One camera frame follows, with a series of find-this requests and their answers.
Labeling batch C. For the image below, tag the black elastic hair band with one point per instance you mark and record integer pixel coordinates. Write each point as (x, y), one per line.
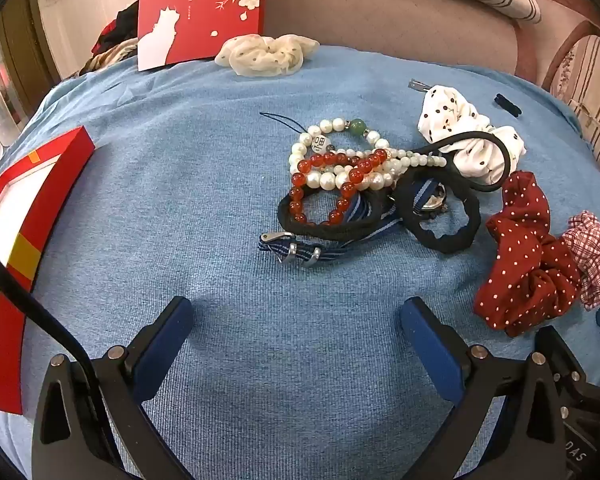
(325, 230)

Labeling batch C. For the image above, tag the silver hair clip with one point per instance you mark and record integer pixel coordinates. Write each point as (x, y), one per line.
(420, 86)

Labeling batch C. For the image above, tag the thick black scrunchie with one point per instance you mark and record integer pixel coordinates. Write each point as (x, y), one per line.
(445, 242)

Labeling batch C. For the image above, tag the cream dotted scrunchie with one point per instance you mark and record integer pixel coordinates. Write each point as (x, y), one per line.
(260, 57)

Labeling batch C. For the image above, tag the red plaid scrunchie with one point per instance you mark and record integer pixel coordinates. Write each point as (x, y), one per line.
(592, 255)

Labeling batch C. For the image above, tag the red floral box lid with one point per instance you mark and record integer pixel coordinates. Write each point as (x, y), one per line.
(205, 10)

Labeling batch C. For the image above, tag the small black hair clip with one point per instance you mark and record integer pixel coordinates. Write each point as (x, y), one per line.
(507, 105)

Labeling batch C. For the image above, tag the grey brown cushion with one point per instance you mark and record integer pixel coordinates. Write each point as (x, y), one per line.
(380, 25)

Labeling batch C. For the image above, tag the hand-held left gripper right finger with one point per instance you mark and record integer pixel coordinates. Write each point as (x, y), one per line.
(430, 345)

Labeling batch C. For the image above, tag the pile of clothes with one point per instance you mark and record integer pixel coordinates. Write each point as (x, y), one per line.
(115, 35)

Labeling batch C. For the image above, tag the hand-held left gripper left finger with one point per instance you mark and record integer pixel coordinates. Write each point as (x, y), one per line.
(165, 340)

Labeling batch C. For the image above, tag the white black-dotted scrunchie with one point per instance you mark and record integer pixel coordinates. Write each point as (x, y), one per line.
(450, 110)

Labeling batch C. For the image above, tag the red box tray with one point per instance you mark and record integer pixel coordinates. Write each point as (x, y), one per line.
(45, 200)

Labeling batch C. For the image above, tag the red white-dotted scrunchie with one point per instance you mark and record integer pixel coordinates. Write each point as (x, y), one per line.
(520, 260)

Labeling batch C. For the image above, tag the blue blanket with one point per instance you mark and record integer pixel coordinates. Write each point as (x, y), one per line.
(180, 185)

